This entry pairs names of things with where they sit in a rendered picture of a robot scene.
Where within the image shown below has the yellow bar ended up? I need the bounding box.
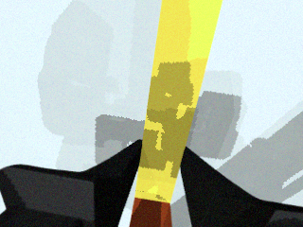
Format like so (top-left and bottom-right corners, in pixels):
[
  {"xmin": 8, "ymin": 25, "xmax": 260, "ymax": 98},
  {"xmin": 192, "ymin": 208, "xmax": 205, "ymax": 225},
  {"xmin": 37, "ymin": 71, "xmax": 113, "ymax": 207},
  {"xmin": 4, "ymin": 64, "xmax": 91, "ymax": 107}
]
[{"xmin": 130, "ymin": 0, "xmax": 223, "ymax": 227}]

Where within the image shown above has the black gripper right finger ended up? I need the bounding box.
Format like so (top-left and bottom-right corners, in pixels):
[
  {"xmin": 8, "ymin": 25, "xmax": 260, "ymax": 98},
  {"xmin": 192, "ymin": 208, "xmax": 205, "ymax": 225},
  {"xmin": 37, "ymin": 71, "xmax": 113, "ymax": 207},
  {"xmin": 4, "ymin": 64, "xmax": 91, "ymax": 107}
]
[{"xmin": 180, "ymin": 147, "xmax": 303, "ymax": 227}]

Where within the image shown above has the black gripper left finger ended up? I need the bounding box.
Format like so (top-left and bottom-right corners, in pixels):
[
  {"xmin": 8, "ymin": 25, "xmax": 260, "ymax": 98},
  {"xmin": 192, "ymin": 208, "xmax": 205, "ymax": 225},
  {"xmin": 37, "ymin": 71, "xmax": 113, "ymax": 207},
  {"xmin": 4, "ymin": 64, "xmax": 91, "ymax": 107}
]
[{"xmin": 0, "ymin": 139, "xmax": 142, "ymax": 227}]

